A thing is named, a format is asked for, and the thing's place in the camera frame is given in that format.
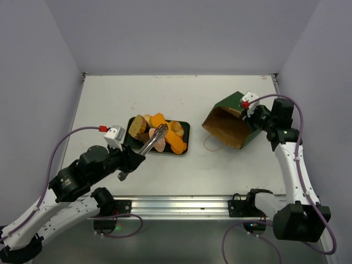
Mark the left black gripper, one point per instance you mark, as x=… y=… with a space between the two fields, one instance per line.
x=131 y=159

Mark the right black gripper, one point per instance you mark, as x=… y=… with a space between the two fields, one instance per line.
x=254 y=116

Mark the brown pretzel bread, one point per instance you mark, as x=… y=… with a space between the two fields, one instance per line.
x=144 y=137

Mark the pink round bread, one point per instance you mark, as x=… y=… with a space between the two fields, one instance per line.
x=160 y=144

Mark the toasted bread slice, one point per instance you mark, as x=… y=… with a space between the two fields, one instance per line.
x=137 y=127

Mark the green paper bag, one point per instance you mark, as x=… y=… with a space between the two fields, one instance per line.
x=226 y=123

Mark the metal tongs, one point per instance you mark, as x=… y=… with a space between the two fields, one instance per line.
x=159 y=133

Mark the small round bread roll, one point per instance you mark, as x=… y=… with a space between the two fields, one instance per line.
x=147 y=118

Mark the long orange twisted bread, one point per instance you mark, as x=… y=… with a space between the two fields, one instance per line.
x=177 y=144

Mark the round glazed pastry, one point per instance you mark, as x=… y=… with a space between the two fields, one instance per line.
x=177 y=128

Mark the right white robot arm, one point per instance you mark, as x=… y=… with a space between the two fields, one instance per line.
x=301 y=217

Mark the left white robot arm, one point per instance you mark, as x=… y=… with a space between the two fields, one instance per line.
x=68 y=200

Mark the dark green tray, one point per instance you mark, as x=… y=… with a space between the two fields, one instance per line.
x=135 y=144

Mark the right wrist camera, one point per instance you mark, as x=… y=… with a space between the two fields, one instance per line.
x=249 y=102

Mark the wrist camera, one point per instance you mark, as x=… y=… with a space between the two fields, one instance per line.
x=114 y=137
x=249 y=102

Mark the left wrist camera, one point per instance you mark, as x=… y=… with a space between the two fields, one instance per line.
x=114 y=137

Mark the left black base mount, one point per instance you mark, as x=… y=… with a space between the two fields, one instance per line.
x=107 y=226

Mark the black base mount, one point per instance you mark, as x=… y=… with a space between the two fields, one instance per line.
x=107 y=226
x=243 y=207

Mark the aluminium rail frame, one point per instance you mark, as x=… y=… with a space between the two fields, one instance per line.
x=196 y=185

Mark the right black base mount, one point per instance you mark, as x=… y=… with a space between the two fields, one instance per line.
x=243 y=207

